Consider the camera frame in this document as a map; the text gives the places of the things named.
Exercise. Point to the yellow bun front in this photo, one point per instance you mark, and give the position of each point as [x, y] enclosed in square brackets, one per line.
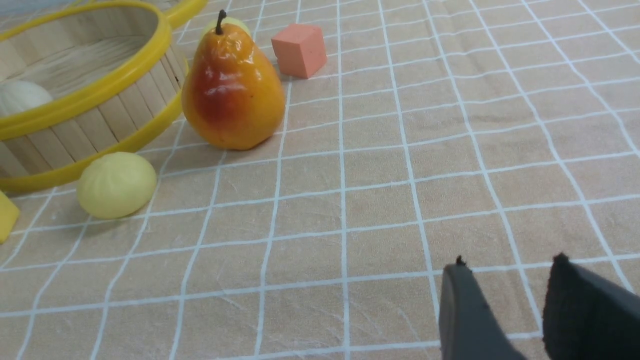
[116, 185]

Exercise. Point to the pink foam cube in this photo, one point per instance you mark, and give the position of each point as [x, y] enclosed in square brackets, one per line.
[300, 50]

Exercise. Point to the bamboo steamer tray yellow rim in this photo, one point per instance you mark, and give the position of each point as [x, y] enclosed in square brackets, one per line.
[115, 76]

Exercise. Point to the white bun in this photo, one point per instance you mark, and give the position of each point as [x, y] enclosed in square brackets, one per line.
[17, 96]

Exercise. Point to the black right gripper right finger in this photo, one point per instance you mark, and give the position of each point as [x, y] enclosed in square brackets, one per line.
[588, 317]

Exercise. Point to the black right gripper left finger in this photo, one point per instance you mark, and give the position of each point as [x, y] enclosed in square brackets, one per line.
[468, 329]

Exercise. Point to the yellow foam block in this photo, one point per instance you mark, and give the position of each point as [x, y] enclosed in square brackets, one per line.
[9, 214]

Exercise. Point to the orange toy pear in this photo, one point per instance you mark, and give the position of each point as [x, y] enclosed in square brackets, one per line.
[232, 96]

